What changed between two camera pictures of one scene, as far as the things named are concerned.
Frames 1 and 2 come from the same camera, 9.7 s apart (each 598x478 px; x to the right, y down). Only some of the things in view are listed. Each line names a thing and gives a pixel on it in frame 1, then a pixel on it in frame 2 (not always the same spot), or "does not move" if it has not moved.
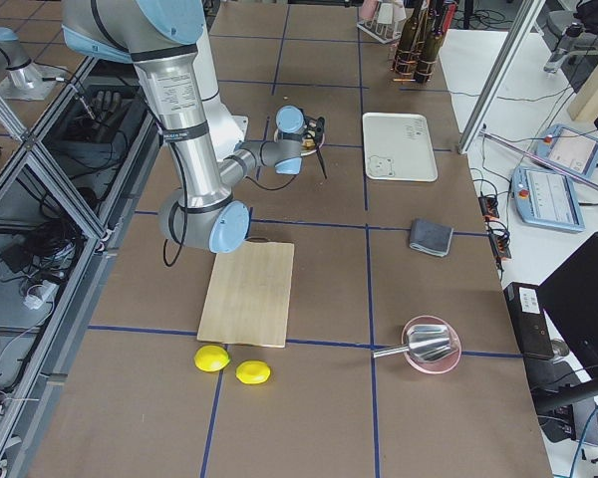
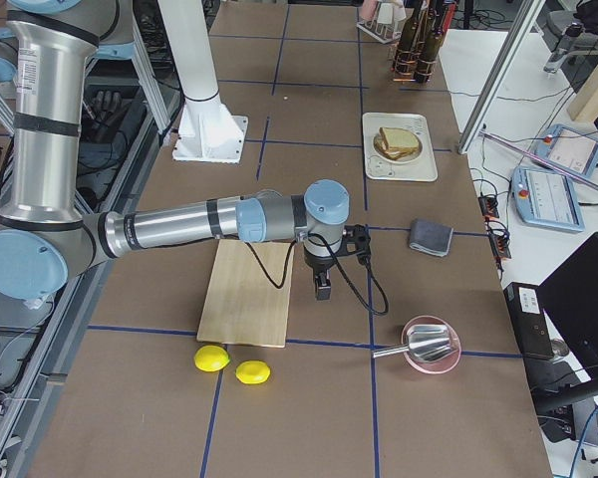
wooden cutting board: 249,294 does not move
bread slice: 308,144 → 396,137
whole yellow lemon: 211,358 does not move
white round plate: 308,144 → 405,159
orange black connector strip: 499,238 does not move
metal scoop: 425,343 does not move
